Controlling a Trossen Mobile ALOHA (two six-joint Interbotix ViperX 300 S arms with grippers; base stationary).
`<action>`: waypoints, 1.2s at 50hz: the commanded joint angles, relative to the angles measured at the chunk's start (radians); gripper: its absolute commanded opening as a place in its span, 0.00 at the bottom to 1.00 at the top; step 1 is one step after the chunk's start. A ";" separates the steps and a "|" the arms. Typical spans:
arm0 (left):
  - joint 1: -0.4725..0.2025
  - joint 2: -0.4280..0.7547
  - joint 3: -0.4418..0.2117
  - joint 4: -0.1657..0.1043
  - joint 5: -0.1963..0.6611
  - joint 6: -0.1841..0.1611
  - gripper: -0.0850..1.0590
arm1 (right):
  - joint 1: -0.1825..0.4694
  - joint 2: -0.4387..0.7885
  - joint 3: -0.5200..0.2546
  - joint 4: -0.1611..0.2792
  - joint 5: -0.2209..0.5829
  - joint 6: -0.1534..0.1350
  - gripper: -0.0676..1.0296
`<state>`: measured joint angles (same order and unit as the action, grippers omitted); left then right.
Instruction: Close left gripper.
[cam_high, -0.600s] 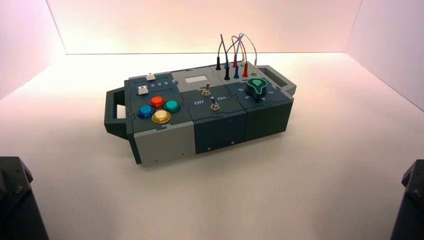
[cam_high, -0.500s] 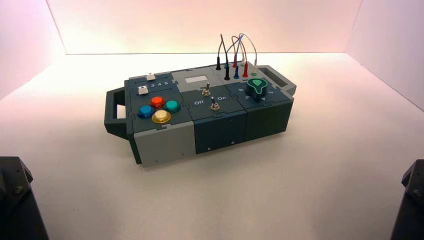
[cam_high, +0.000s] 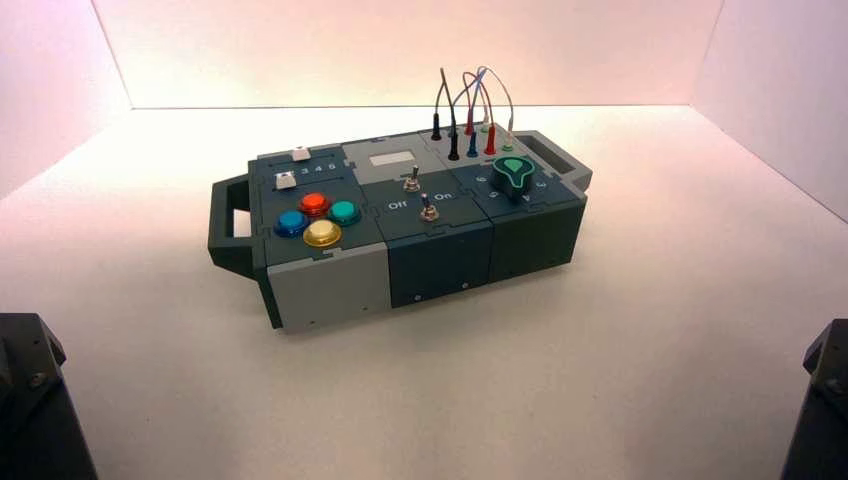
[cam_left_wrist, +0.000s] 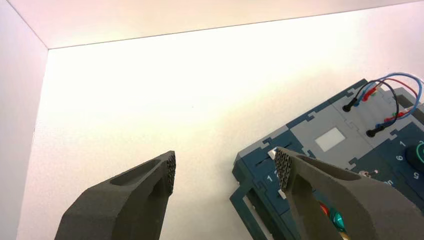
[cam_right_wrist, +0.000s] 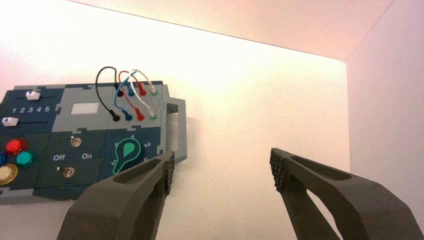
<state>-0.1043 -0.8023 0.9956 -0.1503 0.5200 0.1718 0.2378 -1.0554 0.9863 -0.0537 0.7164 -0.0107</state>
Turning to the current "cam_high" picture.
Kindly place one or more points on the green rotary selector knob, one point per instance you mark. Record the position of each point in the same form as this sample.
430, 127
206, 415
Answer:
513, 176

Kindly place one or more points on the small grey display window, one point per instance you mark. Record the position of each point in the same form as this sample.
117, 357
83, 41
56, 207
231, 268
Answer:
389, 160

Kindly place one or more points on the orange round push button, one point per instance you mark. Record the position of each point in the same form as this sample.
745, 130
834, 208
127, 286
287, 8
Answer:
314, 203

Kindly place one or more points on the dark green grey control box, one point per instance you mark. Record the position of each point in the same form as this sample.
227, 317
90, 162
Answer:
437, 255

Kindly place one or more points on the white slider knob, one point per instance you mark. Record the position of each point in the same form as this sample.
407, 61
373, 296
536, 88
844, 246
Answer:
301, 154
285, 181

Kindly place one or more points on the teal round push button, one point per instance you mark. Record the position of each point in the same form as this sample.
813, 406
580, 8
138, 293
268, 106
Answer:
344, 212

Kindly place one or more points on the blue round push button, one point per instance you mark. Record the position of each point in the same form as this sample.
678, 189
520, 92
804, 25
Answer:
291, 223

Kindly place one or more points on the metal toggle switch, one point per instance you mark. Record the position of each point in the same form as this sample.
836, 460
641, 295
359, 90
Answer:
428, 209
411, 182

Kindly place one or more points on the yellow round push button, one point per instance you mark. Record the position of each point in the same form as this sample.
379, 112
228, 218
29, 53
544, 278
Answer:
322, 233

